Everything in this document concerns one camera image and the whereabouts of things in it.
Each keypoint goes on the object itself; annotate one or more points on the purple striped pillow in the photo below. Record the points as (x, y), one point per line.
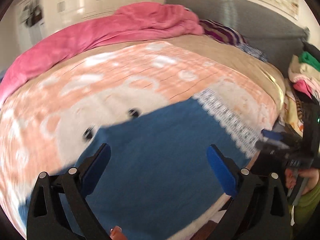
(221, 33)

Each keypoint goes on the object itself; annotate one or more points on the hanging clothes by door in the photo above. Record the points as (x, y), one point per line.
(31, 13)

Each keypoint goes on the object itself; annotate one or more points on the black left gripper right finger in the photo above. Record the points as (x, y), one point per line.
(258, 209)

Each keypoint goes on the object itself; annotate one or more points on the white glossy wardrobe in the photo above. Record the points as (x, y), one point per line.
(82, 0)

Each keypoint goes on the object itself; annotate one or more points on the beige bed sheet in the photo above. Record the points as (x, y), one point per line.
(177, 68)

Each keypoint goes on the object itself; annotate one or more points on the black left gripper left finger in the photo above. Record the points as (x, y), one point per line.
(46, 216)

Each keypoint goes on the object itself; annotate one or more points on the green fleece sleeve forearm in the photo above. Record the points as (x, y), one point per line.
(305, 208)

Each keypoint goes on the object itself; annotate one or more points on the orange white bear blanket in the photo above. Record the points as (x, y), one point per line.
(43, 122)

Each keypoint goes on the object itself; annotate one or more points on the blue denim pants lace hem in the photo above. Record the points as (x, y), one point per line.
(158, 180)

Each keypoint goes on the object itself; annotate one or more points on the right hand red nails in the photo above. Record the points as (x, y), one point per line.
(312, 174)

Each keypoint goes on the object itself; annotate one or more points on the pink crumpled duvet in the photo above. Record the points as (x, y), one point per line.
(134, 22)

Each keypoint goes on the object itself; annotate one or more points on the pile of folded clothes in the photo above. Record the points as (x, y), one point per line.
(301, 85)

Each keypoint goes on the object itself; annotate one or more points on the grey quilted headboard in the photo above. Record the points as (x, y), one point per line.
(264, 29)

